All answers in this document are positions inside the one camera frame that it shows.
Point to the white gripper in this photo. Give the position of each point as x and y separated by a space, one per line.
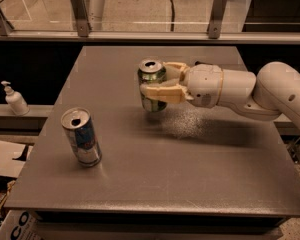
204 83

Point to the green soda can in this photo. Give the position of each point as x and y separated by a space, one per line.
151 71

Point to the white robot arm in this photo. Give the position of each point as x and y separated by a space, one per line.
273 91

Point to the blue silver energy drink can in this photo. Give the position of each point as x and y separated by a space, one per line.
78 127

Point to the white pump soap bottle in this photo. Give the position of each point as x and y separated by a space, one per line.
15 100

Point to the white paper sheet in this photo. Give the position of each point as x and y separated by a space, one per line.
13 157

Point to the white cardboard box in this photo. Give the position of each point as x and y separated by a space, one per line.
19 225

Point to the right metal railing post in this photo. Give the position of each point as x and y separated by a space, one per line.
216 18

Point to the middle metal railing post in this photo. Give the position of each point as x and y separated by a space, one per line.
81 17

